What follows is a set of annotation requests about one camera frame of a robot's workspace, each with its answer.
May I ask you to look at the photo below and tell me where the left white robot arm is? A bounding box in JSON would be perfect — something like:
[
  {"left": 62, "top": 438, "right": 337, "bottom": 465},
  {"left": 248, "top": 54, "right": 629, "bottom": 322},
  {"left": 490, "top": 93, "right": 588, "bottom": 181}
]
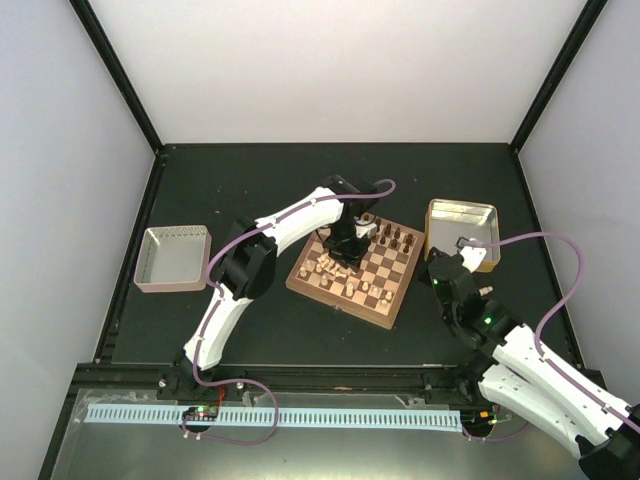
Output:
[{"left": 174, "top": 175, "right": 396, "bottom": 399}]

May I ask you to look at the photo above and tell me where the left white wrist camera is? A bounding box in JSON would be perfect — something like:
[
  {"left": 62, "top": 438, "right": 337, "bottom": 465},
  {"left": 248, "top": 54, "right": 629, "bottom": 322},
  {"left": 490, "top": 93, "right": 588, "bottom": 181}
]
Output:
[{"left": 355, "top": 220, "right": 379, "bottom": 239}]

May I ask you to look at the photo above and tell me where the pink plastic tray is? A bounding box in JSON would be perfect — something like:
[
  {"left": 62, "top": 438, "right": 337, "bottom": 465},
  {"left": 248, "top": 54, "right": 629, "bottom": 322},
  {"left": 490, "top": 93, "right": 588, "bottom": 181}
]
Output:
[{"left": 133, "top": 225, "right": 211, "bottom": 294}]

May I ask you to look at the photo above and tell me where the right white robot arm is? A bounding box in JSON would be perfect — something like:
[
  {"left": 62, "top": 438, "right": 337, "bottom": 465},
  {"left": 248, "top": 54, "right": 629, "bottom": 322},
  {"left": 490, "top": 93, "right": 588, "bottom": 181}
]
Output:
[{"left": 420, "top": 247, "right": 639, "bottom": 479}]

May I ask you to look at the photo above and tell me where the silver metal tin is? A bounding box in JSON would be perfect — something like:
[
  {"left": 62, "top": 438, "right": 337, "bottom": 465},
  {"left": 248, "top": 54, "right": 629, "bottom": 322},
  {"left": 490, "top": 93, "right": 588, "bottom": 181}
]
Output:
[{"left": 424, "top": 199, "right": 500, "bottom": 259}]

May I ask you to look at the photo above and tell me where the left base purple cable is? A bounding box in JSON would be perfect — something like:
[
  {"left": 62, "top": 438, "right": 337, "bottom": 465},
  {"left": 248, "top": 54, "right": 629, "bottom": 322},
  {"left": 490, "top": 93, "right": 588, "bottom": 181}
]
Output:
[{"left": 179, "top": 377, "right": 280, "bottom": 446}]

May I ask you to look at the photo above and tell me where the wooden chess board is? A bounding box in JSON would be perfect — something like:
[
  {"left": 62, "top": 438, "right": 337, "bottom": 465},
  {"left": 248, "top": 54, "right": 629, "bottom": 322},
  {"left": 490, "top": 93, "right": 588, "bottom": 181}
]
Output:
[{"left": 286, "top": 213, "right": 425, "bottom": 330}]

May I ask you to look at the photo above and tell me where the row of dark chess pieces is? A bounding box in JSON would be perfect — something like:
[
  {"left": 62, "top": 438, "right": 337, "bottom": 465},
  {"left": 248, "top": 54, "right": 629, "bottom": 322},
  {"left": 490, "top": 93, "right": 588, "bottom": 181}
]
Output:
[{"left": 357, "top": 213, "right": 421, "bottom": 255}]

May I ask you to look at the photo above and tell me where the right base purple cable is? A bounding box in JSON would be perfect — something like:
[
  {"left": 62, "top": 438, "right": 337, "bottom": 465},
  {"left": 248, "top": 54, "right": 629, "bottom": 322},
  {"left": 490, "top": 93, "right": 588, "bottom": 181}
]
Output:
[{"left": 459, "top": 407, "right": 531, "bottom": 445}]

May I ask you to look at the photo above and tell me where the light blue slotted cable duct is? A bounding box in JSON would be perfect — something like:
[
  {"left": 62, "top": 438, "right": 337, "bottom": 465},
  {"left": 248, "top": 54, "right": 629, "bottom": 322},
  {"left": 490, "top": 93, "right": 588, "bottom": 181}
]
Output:
[{"left": 84, "top": 404, "right": 462, "bottom": 433}]

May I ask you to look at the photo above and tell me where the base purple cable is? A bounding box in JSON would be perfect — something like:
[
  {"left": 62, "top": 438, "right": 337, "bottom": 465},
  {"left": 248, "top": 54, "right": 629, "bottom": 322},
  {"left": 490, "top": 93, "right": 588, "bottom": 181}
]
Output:
[
  {"left": 459, "top": 407, "right": 531, "bottom": 445},
  {"left": 179, "top": 377, "right": 280, "bottom": 446}
]

